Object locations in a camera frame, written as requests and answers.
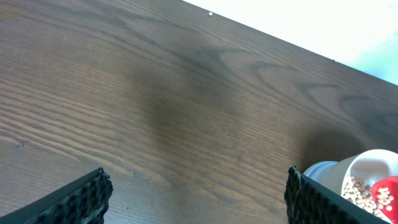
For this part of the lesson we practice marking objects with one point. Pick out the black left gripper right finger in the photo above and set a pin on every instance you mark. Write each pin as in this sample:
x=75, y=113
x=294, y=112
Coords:
x=308, y=202

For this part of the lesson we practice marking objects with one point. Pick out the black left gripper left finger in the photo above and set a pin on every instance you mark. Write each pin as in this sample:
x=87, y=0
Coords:
x=83, y=201

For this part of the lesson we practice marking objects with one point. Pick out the red measuring scoop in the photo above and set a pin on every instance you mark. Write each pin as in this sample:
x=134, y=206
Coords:
x=384, y=193

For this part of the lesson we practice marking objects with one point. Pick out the white digital kitchen scale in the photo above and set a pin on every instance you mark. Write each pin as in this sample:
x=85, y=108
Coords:
x=320, y=170

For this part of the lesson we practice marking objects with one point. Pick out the cream round bowl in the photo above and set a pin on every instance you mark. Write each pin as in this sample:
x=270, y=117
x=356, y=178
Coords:
x=370, y=166

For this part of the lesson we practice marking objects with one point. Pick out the tan soybeans pile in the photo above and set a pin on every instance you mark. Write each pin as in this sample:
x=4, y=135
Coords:
x=358, y=193

